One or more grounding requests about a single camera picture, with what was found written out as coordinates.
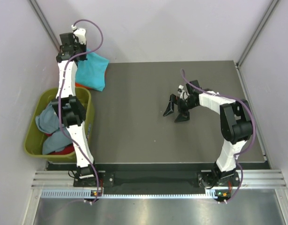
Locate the cyan t shirt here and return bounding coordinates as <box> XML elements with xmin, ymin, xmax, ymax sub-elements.
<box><xmin>75</xmin><ymin>52</ymin><xmax>110</xmax><ymax>92</ymax></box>

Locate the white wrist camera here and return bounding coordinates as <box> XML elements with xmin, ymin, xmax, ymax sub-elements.
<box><xmin>177</xmin><ymin>85</ymin><xmax>189</xmax><ymax>100</ymax></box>
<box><xmin>71</xmin><ymin>25</ymin><xmax>87</xmax><ymax>45</ymax></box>

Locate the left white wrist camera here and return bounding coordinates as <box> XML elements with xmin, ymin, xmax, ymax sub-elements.
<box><xmin>71</xmin><ymin>25</ymin><xmax>87</xmax><ymax>45</ymax></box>

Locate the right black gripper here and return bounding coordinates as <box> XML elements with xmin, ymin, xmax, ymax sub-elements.
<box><xmin>163</xmin><ymin>94</ymin><xmax>198</xmax><ymax>123</ymax></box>

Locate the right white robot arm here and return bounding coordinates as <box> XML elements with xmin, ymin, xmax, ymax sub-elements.
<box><xmin>163</xmin><ymin>80</ymin><xmax>253</xmax><ymax>188</ymax></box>

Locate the purple cable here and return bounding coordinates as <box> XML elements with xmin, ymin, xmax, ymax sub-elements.
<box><xmin>180</xmin><ymin>68</ymin><xmax>257</xmax><ymax>203</ymax></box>
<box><xmin>57</xmin><ymin>19</ymin><xmax>104</xmax><ymax>203</ymax></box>

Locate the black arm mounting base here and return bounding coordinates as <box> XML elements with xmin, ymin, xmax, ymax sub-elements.
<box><xmin>46</xmin><ymin>161</ymin><xmax>271</xmax><ymax>190</ymax></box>

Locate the grey blue t shirt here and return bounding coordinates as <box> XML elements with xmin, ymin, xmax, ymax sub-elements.
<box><xmin>35</xmin><ymin>102</ymin><xmax>59</xmax><ymax>135</ymax></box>
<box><xmin>42</xmin><ymin>129</ymin><xmax>73</xmax><ymax>155</ymax></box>

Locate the folded orange t shirt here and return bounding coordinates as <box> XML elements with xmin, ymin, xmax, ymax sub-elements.
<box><xmin>75</xmin><ymin>82</ymin><xmax>88</xmax><ymax>89</ymax></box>

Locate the aluminium frame rail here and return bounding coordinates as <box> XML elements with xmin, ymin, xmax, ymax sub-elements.
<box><xmin>235</xmin><ymin>62</ymin><xmax>268</xmax><ymax>162</ymax></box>

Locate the red t shirt in bin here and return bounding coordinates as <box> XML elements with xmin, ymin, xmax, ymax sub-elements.
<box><xmin>49</xmin><ymin>143</ymin><xmax>74</xmax><ymax>155</ymax></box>

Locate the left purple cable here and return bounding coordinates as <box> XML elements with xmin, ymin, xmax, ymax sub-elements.
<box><xmin>57</xmin><ymin>19</ymin><xmax>104</xmax><ymax>203</ymax></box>

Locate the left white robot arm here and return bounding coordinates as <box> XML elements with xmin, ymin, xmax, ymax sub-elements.
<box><xmin>52</xmin><ymin>28</ymin><xmax>100</xmax><ymax>187</ymax></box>

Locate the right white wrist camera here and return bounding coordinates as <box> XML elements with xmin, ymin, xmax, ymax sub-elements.
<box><xmin>177</xmin><ymin>85</ymin><xmax>189</xmax><ymax>100</ymax></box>

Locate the slotted white cable duct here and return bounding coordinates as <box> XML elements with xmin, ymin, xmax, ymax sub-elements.
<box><xmin>41</xmin><ymin>189</ymin><xmax>227</xmax><ymax>200</ymax></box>

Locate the olive green plastic bin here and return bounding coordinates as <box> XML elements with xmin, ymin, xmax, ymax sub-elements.
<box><xmin>24</xmin><ymin>87</ymin><xmax>95</xmax><ymax>163</ymax></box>

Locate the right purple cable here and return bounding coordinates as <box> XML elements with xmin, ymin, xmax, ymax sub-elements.
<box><xmin>180</xmin><ymin>68</ymin><xmax>257</xmax><ymax>203</ymax></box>

